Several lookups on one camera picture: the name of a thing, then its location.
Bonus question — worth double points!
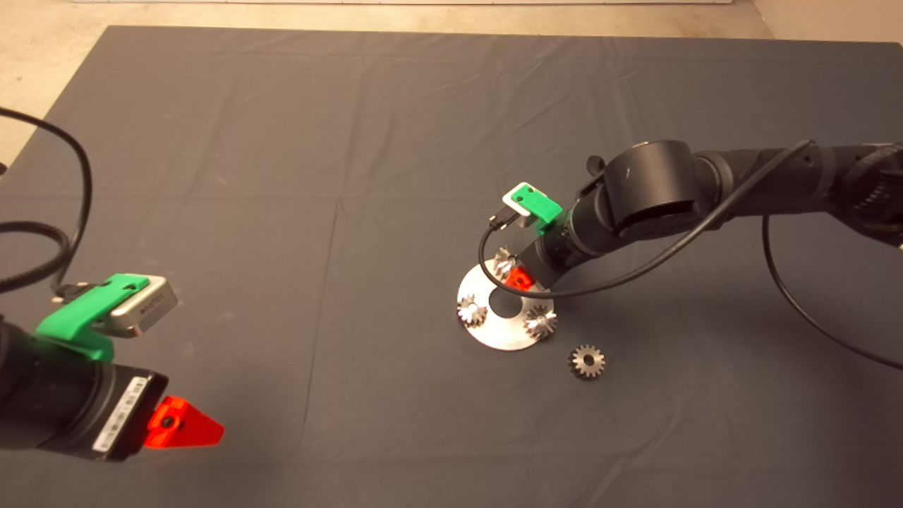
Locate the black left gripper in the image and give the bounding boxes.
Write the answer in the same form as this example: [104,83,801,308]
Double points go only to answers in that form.
[49,358,225,463]

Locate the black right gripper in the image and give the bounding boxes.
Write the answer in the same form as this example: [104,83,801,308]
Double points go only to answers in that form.
[507,229,586,292]

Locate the small steel gear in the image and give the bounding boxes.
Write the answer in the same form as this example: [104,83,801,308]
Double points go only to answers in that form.
[568,344,607,380]
[456,294,489,329]
[523,305,559,341]

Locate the round metal plate with pins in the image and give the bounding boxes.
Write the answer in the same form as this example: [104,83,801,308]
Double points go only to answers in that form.
[456,258,556,352]

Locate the dark grey table cloth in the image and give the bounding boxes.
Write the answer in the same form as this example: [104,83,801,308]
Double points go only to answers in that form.
[0,26,903,508]

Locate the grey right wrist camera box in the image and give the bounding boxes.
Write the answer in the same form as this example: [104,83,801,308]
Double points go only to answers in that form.
[501,185,535,229]

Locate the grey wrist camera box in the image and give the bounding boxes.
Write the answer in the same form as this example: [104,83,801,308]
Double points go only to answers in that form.
[501,185,535,229]
[106,277,178,338]

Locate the green right camera mount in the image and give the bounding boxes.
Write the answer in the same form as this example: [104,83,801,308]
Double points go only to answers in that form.
[510,182,564,236]

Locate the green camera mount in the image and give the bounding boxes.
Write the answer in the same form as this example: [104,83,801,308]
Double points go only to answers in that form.
[35,274,150,362]
[510,182,564,236]

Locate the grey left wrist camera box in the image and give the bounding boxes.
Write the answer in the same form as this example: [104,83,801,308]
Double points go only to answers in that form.
[106,277,178,338]

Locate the green left camera mount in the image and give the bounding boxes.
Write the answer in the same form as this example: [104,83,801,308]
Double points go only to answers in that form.
[35,274,150,362]

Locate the black right camera cable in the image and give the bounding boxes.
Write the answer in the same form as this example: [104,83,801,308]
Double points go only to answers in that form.
[478,140,903,371]

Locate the thick black corrugated cable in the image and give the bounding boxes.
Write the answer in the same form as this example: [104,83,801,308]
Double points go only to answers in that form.
[0,221,71,294]

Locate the thin black left camera cable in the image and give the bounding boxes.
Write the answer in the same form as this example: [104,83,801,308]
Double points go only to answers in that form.
[0,106,94,296]

